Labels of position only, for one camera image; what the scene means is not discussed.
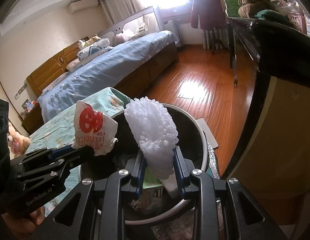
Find green milk carton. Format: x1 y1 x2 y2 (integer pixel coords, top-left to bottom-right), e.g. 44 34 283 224
131 167 164 215

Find person's left hand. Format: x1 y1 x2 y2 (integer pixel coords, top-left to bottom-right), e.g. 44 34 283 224
2 206 45 239

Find white red printed plastic bag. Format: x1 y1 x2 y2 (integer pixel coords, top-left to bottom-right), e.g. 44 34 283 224
72 101 118 156

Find blue bed cover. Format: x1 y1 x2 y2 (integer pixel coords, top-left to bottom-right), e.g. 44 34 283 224
37 30 178 123

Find grey curtain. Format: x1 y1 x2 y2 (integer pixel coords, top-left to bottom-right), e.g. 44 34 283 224
99 0 145 27

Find blue white folded quilt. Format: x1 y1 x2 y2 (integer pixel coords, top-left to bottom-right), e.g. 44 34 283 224
77 38 114 66

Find white foam block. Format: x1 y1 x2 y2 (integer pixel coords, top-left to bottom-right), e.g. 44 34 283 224
159 174 179 199

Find grey bed guard rail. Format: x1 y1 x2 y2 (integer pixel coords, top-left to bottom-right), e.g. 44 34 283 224
98 7 164 47

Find small plush toys on quilt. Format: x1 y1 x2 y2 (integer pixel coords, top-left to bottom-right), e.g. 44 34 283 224
78 35 101 50

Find dark wooden nightstand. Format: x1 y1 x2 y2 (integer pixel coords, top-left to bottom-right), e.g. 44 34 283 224
22 103 44 135

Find brown plush on cabinet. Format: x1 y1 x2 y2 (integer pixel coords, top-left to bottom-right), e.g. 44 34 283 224
238 0 276 18

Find black tv cabinet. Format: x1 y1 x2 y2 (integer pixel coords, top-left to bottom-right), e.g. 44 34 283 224
226 16 260 88

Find pink white pillow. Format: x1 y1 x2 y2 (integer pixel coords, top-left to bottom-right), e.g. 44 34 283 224
66 58 81 72

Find wooden headboard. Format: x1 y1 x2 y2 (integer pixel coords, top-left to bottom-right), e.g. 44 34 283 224
26 42 80 97

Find small photo frame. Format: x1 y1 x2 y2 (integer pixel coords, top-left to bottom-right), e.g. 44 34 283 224
22 99 36 113

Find white foam net sleeve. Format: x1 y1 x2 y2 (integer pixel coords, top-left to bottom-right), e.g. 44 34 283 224
124 97 179 179

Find white air conditioner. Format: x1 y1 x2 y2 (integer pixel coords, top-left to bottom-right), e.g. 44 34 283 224
68 0 98 14

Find dark red hanging coat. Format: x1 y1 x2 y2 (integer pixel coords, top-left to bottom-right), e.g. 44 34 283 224
191 0 225 30

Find white round trash bin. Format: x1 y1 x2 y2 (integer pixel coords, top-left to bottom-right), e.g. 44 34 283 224
79 104 208 225

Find cream teddy bear pink heart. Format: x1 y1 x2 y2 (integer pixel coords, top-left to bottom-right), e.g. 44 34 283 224
7 122 31 159

